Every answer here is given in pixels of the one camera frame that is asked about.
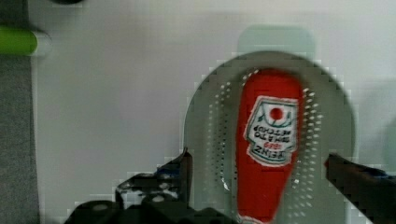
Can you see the green lime toy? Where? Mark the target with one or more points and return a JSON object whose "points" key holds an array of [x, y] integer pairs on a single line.
{"points": [[18, 41]]}

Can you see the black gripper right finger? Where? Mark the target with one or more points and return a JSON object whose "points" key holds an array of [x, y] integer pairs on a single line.
{"points": [[371, 190]]}

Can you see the green strainer basket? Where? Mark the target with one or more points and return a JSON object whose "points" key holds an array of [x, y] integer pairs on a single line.
{"points": [[328, 127]]}

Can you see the red ketchup bottle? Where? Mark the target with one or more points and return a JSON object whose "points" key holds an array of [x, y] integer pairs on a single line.
{"points": [[267, 140]]}

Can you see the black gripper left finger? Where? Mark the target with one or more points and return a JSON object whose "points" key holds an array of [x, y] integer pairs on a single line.
{"points": [[171, 181]]}

